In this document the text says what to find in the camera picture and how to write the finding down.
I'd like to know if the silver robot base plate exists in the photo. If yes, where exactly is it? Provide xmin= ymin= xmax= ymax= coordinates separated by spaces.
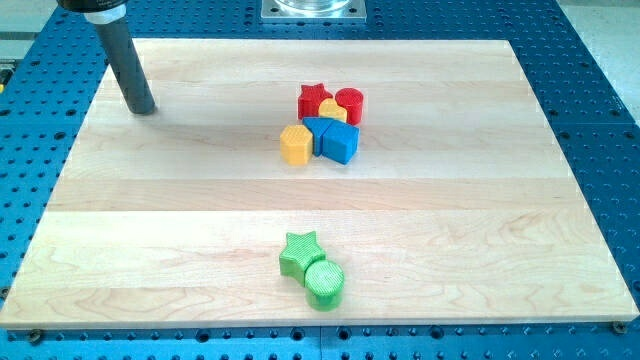
xmin=260 ymin=0 xmax=367 ymax=23

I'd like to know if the black robot arm flange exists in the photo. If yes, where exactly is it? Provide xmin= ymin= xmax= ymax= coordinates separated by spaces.
xmin=57 ymin=0 xmax=128 ymax=13

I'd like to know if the green cylinder block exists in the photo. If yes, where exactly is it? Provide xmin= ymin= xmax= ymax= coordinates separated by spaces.
xmin=305 ymin=260 xmax=345 ymax=311

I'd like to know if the light wooden board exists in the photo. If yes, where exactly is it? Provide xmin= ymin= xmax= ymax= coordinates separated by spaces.
xmin=1 ymin=39 xmax=638 ymax=329

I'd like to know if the yellow hexagon block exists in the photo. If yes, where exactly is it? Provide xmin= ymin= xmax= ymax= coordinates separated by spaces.
xmin=280 ymin=125 xmax=313 ymax=166

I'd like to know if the blue perforated table plate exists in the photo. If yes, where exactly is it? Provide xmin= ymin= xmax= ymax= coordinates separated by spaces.
xmin=1 ymin=0 xmax=639 ymax=359

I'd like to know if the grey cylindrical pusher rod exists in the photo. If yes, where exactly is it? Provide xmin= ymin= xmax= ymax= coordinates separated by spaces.
xmin=85 ymin=4 xmax=155 ymax=115

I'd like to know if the yellow heart block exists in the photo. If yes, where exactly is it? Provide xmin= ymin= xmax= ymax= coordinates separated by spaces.
xmin=318 ymin=98 xmax=348 ymax=123

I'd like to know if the red star block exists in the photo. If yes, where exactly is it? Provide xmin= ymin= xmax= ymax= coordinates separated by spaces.
xmin=297 ymin=83 xmax=333 ymax=120

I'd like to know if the blue cube block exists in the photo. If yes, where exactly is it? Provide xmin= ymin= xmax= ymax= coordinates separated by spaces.
xmin=321 ymin=121 xmax=360 ymax=165

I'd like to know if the green star block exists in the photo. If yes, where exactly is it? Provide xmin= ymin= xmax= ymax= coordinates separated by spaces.
xmin=279 ymin=231 xmax=326 ymax=287

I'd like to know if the red cylinder block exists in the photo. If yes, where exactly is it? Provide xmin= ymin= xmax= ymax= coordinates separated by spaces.
xmin=334 ymin=88 xmax=364 ymax=126

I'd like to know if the blue triangle block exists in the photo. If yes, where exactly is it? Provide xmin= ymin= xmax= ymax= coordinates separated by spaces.
xmin=302 ymin=117 xmax=334 ymax=157

